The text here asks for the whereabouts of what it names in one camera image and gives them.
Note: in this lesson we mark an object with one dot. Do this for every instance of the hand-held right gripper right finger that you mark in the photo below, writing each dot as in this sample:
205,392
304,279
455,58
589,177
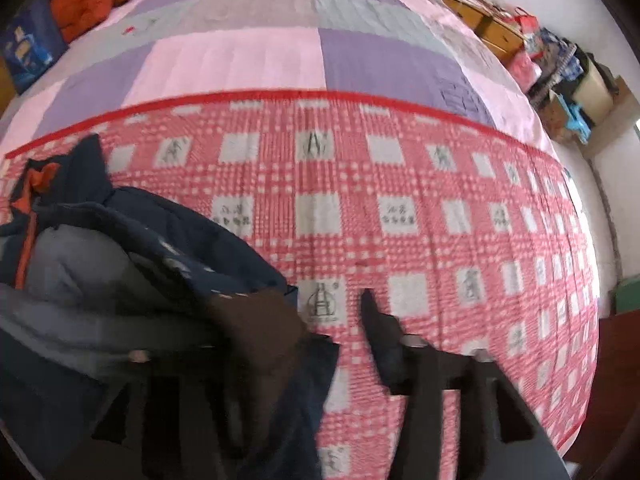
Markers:
385,355

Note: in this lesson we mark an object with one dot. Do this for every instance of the pink checkered blanket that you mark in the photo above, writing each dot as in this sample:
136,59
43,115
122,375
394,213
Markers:
400,200

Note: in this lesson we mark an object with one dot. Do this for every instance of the wooden drawer cabinet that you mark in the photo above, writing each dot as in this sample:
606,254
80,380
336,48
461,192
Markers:
480,15

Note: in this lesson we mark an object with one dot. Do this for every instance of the dark wooden wardrobe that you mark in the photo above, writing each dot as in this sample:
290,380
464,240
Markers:
610,390

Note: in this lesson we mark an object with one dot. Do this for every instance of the beige box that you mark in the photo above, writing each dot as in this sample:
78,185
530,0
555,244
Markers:
595,87

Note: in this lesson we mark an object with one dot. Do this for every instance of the purple pink patchwork bedsheet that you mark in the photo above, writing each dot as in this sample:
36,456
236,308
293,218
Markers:
300,35

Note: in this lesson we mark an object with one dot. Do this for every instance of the brown cardboard box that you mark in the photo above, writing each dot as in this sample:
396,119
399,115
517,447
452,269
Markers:
557,115

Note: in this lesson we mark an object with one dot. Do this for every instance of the navy jacket with grey lining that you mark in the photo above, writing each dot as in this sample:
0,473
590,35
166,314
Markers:
125,270

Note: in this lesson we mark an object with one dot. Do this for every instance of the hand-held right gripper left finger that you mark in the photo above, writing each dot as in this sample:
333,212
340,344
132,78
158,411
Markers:
165,410

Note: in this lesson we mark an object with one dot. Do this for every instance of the red bag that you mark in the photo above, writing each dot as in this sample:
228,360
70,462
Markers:
526,22

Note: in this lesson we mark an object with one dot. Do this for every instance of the orange jacket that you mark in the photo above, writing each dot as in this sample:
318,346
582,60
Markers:
90,0

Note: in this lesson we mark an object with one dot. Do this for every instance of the pink bag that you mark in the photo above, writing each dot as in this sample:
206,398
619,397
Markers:
524,70

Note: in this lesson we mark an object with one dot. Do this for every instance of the blue printed box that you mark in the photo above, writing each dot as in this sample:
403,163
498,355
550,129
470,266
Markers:
27,50

